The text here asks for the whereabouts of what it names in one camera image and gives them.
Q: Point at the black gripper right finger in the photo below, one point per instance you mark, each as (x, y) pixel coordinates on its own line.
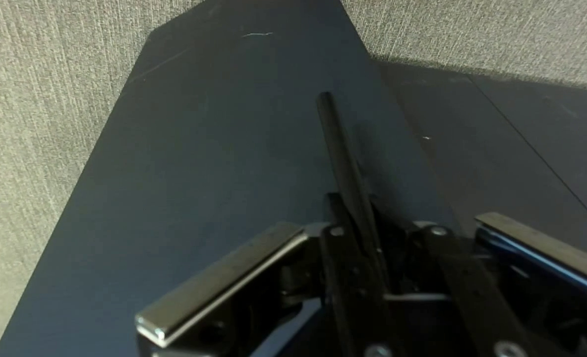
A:
(465, 290)

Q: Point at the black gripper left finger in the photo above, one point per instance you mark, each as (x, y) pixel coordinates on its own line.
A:
(221, 284)

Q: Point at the black cabinet door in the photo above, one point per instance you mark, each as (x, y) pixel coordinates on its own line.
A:
(215, 165)

